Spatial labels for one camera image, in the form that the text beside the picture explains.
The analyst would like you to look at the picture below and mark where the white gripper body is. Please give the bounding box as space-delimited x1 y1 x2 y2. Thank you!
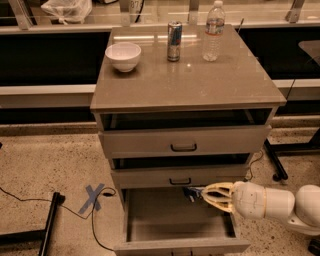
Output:
232 181 266 219

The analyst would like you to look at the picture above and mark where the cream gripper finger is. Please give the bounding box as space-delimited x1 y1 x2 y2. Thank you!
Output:
202 182 233 196
202 194 233 213

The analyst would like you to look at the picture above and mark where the dark rxbar blueberry wrapper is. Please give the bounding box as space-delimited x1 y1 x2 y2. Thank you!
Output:
182 187 203 203

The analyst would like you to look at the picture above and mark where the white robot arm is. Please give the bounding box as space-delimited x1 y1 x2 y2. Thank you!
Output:
201 181 320 236

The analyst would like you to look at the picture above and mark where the top grey drawer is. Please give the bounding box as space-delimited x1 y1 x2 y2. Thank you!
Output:
98 125 271 159

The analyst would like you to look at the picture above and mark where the bottom grey open drawer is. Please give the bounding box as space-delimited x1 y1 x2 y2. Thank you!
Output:
114 187 250 256

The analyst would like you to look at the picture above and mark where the middle grey drawer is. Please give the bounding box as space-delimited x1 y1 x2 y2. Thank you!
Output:
111 164 249 189

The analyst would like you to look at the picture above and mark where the grey three-drawer cabinet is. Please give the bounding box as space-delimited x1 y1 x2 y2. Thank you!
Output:
90 23 288 256

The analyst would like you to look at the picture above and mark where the black table leg with caster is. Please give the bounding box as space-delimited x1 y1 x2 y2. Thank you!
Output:
264 139 288 182

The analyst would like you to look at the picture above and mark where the blue tape cross mark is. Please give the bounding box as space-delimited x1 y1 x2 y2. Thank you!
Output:
78 183 104 214

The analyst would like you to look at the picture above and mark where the clear plastic water bottle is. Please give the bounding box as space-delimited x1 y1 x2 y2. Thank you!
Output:
202 0 225 62

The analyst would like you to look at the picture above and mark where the white ceramic bowl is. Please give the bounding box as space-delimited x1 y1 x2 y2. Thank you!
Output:
105 42 142 72

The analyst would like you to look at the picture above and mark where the silver blue energy drink can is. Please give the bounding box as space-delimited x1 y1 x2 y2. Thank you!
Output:
167 21 182 62

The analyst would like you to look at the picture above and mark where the black metal stand leg left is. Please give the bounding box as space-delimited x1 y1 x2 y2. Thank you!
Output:
0 192 65 256

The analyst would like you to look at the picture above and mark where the white plastic bag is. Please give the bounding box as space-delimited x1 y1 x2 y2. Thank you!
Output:
41 0 92 24

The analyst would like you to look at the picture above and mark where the black floor cable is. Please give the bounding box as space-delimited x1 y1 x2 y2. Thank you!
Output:
0 185 118 252

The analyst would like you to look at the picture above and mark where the metal railing frame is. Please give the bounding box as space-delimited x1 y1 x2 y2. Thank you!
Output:
0 0 320 34

